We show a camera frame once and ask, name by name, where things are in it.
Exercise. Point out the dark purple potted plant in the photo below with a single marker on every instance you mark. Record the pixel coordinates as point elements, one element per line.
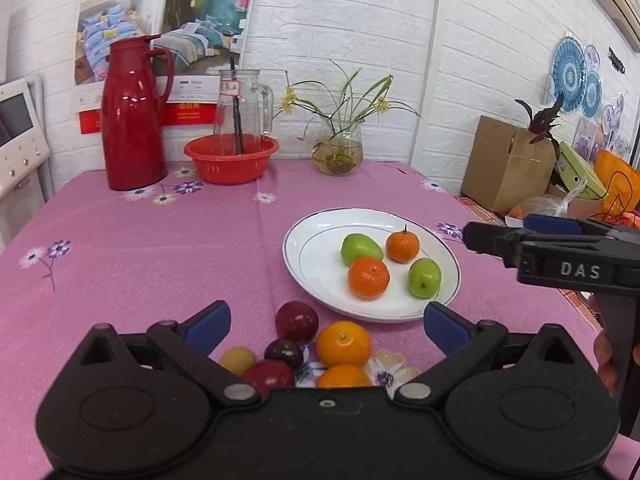
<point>541,123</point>

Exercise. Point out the orange mandarin with stem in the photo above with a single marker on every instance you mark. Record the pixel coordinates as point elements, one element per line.
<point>402,246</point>

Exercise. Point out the glass vase with plant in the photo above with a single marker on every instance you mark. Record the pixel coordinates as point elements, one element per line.
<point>336,115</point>

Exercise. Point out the white ceramic plate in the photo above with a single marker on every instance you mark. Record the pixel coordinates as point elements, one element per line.
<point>311,253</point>

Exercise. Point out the green box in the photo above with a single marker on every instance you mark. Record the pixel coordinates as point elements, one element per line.
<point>577,174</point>

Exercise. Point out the clear glass pitcher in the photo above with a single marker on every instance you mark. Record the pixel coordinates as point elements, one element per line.
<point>244,112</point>

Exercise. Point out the textured orange tangerine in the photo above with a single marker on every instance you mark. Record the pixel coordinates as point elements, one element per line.
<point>368,278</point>

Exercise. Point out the small green apple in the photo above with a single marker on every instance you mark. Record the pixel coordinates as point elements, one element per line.
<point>424,278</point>

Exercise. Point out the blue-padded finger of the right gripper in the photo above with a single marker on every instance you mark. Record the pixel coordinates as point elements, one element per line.
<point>547,225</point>
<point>490,239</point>

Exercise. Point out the red thermos jug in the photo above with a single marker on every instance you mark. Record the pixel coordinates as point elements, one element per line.
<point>137,86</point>

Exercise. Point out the orange shopping bag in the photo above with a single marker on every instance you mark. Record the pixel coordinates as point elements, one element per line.
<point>622,185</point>

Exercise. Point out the brown cardboard box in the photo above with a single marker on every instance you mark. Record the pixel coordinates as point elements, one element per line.
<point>504,168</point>

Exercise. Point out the smooth orange front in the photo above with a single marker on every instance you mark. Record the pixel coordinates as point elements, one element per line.
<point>344,342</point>

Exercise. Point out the dark purple plum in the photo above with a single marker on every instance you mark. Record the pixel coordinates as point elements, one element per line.
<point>285,351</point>

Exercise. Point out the white water dispenser machine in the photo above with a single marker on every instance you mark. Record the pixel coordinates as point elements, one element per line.
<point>24,150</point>

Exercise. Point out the red plastic basket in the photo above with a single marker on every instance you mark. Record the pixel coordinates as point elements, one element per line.
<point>229,169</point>

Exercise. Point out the person's right hand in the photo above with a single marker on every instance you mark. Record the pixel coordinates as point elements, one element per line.
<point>603,352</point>

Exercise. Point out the bedding wall calendar poster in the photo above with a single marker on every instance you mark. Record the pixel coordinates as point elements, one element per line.
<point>197,38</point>

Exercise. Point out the clear plastic bag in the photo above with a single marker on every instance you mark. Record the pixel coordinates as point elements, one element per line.
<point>547,205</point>

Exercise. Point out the blue decorative wall plates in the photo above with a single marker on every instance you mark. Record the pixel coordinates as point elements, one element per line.
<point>575,73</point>

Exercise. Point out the smooth orange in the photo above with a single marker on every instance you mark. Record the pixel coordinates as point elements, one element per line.
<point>344,342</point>
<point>344,376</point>

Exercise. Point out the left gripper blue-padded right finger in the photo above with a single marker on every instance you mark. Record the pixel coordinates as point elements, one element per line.
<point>468,348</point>

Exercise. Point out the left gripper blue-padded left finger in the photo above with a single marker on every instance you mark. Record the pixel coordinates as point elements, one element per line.
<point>185,348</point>

